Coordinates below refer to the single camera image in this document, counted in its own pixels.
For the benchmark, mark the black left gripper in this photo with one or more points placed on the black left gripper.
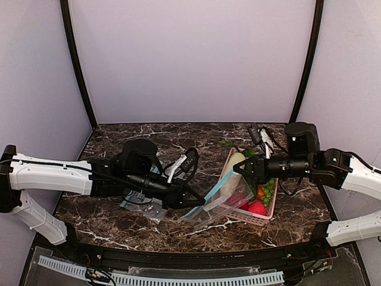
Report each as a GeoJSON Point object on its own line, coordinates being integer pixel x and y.
{"type": "Point", "coordinates": [173, 197]}

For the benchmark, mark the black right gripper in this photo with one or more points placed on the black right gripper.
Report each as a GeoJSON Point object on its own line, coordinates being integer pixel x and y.
{"type": "Point", "coordinates": [259, 167]}

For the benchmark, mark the clear zip bag blue zipper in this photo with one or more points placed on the clear zip bag blue zipper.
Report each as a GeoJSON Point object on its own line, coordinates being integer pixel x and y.
{"type": "Point", "coordinates": [214, 207]}

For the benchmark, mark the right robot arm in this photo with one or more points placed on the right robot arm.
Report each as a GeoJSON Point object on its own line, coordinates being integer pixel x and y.
{"type": "Point", "coordinates": [332, 167]}

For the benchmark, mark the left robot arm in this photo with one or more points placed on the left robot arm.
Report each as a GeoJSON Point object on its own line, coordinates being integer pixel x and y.
{"type": "Point", "coordinates": [135, 168]}

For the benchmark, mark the white radish toy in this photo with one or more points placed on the white radish toy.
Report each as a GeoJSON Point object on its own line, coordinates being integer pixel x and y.
{"type": "Point", "coordinates": [235, 184]}

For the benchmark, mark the green leaf sprig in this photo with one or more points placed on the green leaf sprig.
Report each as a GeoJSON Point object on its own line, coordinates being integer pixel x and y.
{"type": "Point", "coordinates": [248, 152]}

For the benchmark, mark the orange carrot toy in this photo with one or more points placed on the orange carrot toy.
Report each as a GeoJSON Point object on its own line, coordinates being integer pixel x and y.
{"type": "Point", "coordinates": [260, 192]}

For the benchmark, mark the green grapes toy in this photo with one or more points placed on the green grapes toy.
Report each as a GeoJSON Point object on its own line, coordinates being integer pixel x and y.
{"type": "Point", "coordinates": [269, 189]}

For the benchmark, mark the red apple toy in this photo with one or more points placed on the red apple toy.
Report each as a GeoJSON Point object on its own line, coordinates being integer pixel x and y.
{"type": "Point", "coordinates": [238, 201]}

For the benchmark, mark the pink red fruit toy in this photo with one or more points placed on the pink red fruit toy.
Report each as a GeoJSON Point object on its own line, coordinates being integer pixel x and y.
{"type": "Point", "coordinates": [257, 208]}

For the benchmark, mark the pink plastic basket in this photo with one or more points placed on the pink plastic basket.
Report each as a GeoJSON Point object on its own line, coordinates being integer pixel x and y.
{"type": "Point", "coordinates": [246, 216]}

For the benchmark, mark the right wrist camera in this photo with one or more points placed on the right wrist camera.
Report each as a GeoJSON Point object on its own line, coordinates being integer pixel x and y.
{"type": "Point", "coordinates": [260, 137]}

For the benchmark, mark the black front rail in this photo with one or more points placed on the black front rail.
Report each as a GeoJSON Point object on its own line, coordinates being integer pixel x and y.
{"type": "Point", "coordinates": [279, 258]}

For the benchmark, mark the white slotted cable duct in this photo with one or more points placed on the white slotted cable duct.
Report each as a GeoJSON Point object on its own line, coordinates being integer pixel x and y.
{"type": "Point", "coordinates": [152, 276]}

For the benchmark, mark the black frame post right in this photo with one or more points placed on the black frame post right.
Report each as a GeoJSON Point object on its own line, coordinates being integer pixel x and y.
{"type": "Point", "coordinates": [311, 50]}

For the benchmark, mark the black frame post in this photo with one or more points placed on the black frame post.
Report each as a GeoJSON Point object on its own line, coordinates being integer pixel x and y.
{"type": "Point", "coordinates": [75, 61]}
{"type": "Point", "coordinates": [311, 50]}

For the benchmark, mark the black frame post left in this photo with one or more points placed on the black frame post left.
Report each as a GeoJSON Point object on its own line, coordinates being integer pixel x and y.
{"type": "Point", "coordinates": [75, 61]}

